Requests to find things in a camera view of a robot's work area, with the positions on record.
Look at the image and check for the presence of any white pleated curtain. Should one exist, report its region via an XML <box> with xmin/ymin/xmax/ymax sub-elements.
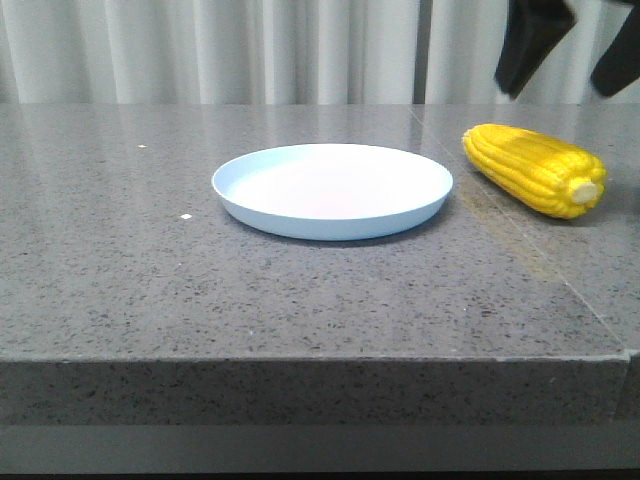
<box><xmin>0</xmin><ymin>0</ymin><xmax>640</xmax><ymax>106</ymax></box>

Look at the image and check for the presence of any yellow corn cob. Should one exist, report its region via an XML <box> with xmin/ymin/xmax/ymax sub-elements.
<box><xmin>462</xmin><ymin>124</ymin><xmax>608</xmax><ymax>219</ymax></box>

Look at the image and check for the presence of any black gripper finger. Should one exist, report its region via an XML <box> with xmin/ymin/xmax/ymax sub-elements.
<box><xmin>590</xmin><ymin>1</ymin><xmax>639</xmax><ymax>97</ymax></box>
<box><xmin>494</xmin><ymin>0</ymin><xmax>576</xmax><ymax>99</ymax></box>

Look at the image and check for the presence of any light blue round plate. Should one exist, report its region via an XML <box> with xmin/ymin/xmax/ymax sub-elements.
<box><xmin>211</xmin><ymin>144</ymin><xmax>453</xmax><ymax>241</ymax></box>

